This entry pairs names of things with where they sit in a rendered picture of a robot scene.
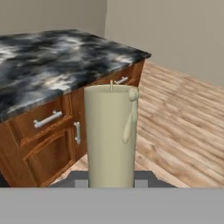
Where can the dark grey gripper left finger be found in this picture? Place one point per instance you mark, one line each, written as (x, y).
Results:
(76, 180)

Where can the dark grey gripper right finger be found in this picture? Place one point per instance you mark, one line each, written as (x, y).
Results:
(147, 180)

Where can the cream pillar candle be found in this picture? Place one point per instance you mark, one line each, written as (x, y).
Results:
(110, 137)

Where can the wooden cabinet door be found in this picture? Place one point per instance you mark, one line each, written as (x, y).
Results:
(80, 137)
(49, 157)

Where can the wooden drawer front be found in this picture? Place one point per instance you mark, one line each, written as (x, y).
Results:
(40, 121)
(128, 76)

